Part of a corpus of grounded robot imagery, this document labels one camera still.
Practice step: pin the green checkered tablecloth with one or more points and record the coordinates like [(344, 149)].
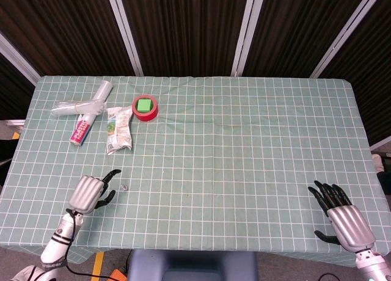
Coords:
[(195, 162)]

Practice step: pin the clear plastic bag bundle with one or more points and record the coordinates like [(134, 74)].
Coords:
[(76, 107)]

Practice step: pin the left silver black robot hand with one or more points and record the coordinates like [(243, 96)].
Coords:
[(88, 192)]

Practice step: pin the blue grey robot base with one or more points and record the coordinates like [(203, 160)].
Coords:
[(192, 265)]

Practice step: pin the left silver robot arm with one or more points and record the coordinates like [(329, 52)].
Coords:
[(52, 247)]

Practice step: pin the small metal screw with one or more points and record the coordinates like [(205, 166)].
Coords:
[(124, 187)]

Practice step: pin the green foam cube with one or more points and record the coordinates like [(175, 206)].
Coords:
[(144, 105)]

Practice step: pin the plastic food bag roll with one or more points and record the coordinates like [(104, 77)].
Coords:
[(90, 113)]

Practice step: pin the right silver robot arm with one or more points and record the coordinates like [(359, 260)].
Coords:
[(374, 264)]

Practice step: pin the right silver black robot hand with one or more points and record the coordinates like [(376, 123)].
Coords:
[(348, 221)]

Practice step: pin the orange box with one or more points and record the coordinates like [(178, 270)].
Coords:
[(117, 275)]

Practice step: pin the red tape roll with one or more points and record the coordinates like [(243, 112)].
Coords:
[(145, 107)]

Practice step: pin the crumpled snack bag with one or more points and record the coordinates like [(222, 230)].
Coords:
[(119, 129)]

